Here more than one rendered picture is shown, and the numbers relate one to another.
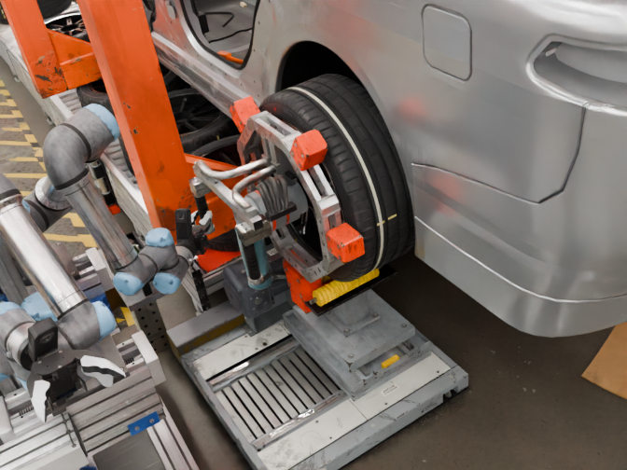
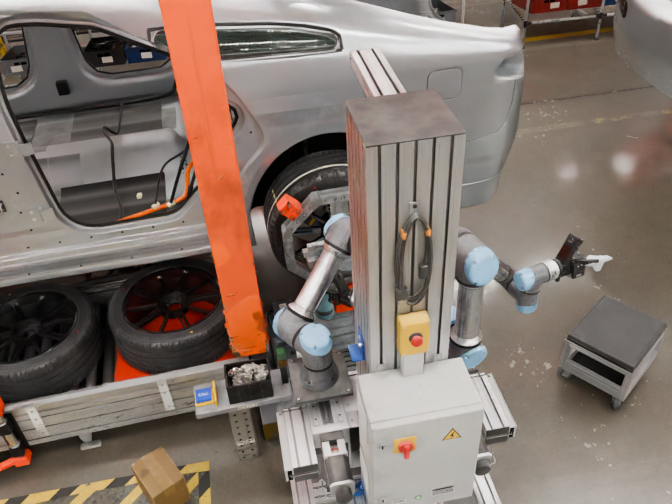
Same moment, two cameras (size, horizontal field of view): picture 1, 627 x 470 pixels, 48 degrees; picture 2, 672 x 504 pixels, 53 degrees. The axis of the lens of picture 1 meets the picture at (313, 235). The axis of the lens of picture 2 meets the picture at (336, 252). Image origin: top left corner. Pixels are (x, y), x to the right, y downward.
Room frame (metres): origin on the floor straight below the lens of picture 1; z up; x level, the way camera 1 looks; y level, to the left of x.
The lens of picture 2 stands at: (1.25, 2.52, 2.83)
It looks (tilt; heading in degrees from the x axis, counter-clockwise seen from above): 39 degrees down; 286
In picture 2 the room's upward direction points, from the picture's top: 4 degrees counter-clockwise
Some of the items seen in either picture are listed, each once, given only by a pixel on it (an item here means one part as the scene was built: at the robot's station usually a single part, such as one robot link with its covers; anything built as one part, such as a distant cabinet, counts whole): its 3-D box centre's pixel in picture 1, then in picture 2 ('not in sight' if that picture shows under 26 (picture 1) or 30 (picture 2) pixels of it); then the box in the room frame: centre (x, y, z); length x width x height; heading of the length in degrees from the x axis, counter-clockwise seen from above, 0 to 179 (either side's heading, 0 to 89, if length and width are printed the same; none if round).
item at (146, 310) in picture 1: (144, 309); (242, 424); (2.27, 0.75, 0.21); 0.10 x 0.10 x 0.42; 26
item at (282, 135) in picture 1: (288, 199); (339, 238); (1.93, 0.06, 0.85); 0.54 x 0.07 x 0.54; 26
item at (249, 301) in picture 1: (280, 285); (286, 332); (2.22, 0.17, 0.26); 0.42 x 0.18 x 0.35; 116
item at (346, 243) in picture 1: (344, 242); not in sight; (1.65, -0.09, 0.85); 0.09 x 0.08 x 0.07; 26
